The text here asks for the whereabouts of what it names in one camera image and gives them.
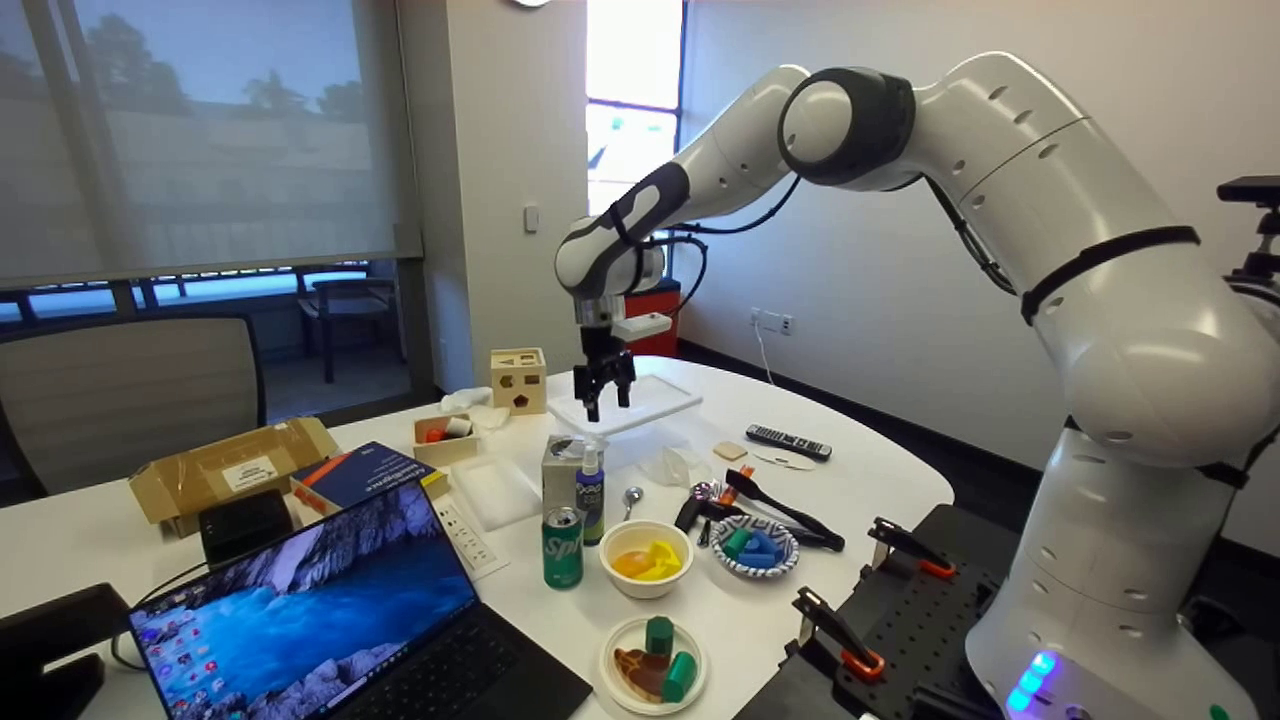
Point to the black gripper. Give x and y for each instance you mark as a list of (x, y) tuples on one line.
[(607, 364)]

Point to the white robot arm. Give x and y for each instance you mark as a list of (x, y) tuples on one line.
[(1168, 375)]

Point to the clear plastic storage box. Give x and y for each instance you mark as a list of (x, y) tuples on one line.
[(650, 403)]

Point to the wooden shape sorter cube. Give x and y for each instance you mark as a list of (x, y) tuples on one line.
[(518, 379)]

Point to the red bin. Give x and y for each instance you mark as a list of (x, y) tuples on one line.
[(662, 296)]

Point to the metal spoon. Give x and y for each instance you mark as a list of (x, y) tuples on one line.
[(633, 503)]

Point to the small wooden block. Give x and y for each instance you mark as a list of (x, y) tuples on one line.
[(728, 450)]

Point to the clear plastic lid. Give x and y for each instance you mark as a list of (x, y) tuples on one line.
[(499, 488)]

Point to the green soda can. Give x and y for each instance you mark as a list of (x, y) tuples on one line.
[(561, 549)]

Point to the white bowl with yellow pieces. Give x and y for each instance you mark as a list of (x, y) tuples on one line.
[(647, 557)]

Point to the small wooden tray box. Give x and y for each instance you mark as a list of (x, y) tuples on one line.
[(445, 436)]

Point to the black remote control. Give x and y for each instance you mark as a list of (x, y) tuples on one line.
[(785, 440)]

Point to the blue patterned bowl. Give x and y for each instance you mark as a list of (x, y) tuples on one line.
[(754, 549)]

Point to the black tongs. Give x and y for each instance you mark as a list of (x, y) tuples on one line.
[(812, 534)]

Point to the blue book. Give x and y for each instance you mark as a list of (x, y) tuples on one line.
[(360, 472)]

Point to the white plate with green blocks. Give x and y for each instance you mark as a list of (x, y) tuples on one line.
[(652, 667)]

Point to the black orange clamp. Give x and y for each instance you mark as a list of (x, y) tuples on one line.
[(850, 649), (898, 536)]

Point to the open black laptop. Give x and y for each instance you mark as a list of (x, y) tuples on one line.
[(359, 616)]

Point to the black mounting board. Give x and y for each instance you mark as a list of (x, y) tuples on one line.
[(912, 621)]

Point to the cardboard box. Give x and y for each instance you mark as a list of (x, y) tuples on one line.
[(178, 488)]

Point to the grey office chair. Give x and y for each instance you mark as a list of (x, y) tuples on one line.
[(101, 403)]

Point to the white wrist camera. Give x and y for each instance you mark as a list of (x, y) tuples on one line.
[(641, 324)]

